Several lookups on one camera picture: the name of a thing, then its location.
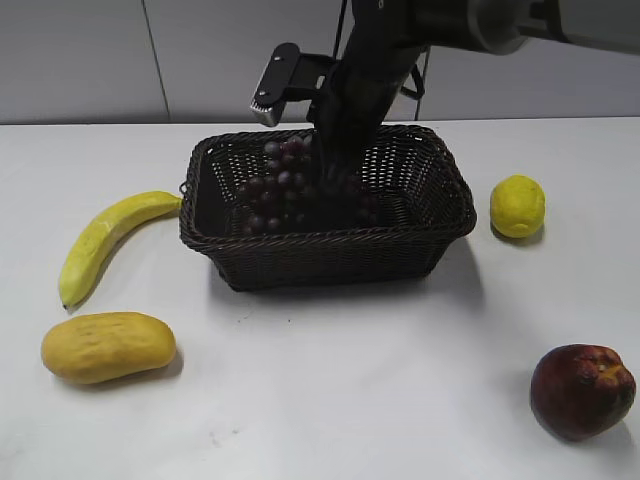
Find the yellow banana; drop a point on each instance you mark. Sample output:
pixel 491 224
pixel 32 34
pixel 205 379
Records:
pixel 83 263

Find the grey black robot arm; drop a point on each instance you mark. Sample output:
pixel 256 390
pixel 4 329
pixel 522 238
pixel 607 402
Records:
pixel 502 27

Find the dark red apple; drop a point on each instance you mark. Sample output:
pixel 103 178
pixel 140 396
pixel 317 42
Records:
pixel 579 391

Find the dark red grape bunch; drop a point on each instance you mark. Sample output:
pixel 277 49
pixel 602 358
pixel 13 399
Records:
pixel 298 193

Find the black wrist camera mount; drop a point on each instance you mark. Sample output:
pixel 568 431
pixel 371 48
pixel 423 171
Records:
pixel 290 76

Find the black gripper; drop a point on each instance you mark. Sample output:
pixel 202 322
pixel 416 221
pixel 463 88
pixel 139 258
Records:
pixel 360 88

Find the black wicker basket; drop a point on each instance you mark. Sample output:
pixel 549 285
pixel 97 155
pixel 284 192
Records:
pixel 424 205

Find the yellow mango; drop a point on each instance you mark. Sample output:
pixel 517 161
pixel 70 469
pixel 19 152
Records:
pixel 95 348

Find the yellow lemon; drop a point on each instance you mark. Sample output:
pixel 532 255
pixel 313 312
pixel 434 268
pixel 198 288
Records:
pixel 517 207

